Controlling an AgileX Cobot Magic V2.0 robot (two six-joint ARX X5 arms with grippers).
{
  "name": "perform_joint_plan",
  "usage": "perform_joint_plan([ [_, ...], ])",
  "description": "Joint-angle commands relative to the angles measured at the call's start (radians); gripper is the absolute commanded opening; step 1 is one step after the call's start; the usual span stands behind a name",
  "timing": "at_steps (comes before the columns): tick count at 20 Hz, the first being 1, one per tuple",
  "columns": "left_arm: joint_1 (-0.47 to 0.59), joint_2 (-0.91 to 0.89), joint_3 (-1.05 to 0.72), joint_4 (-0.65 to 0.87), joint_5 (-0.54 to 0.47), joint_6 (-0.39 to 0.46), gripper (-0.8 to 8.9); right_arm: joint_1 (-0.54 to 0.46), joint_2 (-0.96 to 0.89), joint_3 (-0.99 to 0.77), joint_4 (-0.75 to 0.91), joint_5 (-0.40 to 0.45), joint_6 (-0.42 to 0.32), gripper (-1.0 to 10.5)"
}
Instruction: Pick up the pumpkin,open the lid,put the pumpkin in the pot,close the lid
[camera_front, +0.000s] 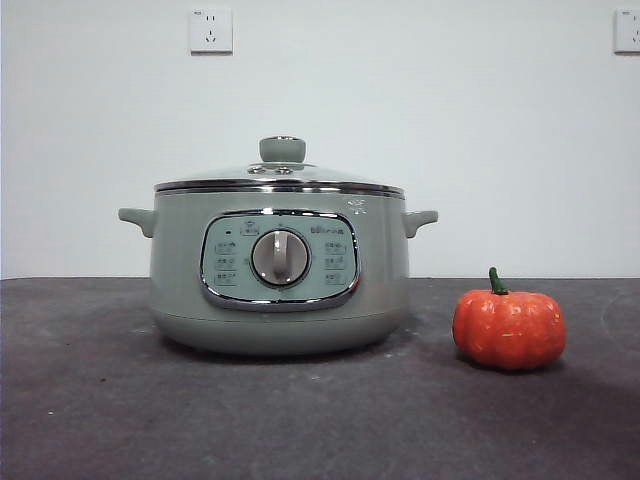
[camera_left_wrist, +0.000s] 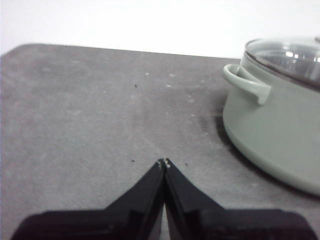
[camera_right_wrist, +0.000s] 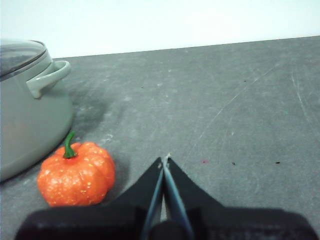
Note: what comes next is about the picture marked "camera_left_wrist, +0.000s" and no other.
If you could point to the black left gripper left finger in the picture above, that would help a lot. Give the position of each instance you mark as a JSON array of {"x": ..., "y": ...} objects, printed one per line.
[{"x": 120, "y": 220}]

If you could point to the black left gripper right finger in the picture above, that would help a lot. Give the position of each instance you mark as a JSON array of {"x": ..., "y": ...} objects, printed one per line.
[{"x": 215, "y": 222}]

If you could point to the glass lid with green knob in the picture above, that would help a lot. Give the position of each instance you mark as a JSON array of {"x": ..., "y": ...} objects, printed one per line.
[{"x": 287, "y": 56}]

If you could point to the pale green electric pot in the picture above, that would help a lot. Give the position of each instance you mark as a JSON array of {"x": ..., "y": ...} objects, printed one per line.
[{"x": 272, "y": 130}]

